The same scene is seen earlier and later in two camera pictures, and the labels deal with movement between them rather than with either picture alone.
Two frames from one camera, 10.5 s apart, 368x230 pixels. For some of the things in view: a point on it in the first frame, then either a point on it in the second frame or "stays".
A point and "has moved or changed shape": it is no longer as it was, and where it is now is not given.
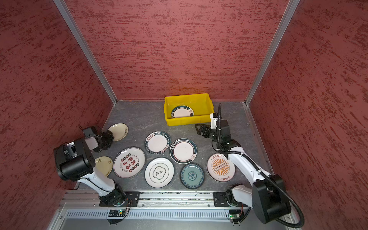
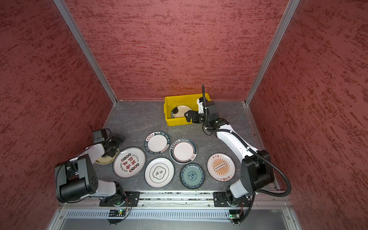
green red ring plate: [183, 151] stays
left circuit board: [117, 213] stays
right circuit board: [235, 213] stays
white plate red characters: [129, 162] stays
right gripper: [199, 132] to [196, 115]
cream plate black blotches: [120, 131] to [179, 111]
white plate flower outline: [159, 172] stays
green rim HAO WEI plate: [157, 143] stays
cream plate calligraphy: [104, 165] has moved or changed shape
